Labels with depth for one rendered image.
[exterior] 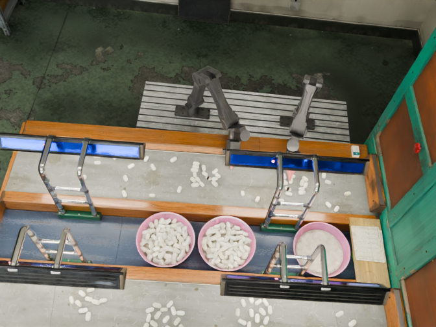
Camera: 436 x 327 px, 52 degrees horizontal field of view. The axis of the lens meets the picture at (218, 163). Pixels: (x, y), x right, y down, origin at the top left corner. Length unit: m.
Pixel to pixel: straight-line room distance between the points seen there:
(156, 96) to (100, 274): 1.28
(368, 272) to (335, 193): 0.43
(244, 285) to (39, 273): 0.73
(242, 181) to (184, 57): 1.77
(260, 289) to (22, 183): 1.28
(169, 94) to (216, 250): 1.01
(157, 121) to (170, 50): 1.40
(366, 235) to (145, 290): 1.04
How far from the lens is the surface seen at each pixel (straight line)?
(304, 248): 2.18
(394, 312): 2.09
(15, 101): 3.69
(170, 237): 2.12
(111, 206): 2.18
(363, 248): 2.22
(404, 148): 2.17
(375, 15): 4.22
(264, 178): 2.30
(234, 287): 1.69
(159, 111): 2.58
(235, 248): 2.11
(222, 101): 2.19
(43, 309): 2.11
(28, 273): 1.78
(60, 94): 3.64
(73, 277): 1.74
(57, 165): 2.38
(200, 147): 2.33
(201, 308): 2.02
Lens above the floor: 2.71
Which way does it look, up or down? 58 degrees down
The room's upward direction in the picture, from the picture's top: 7 degrees clockwise
